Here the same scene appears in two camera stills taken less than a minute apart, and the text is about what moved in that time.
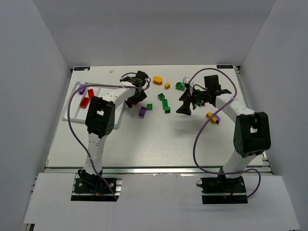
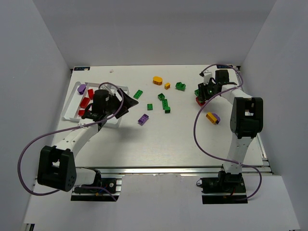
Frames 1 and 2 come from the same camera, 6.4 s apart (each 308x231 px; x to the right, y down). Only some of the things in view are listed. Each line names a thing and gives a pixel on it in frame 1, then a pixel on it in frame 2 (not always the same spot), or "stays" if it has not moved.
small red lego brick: (84, 102) stays
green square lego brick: (160, 96) stays
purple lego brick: (142, 112) → (143, 119)
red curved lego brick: (91, 93) stays
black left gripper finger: (143, 96) → (122, 112)
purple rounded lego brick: (81, 91) stays
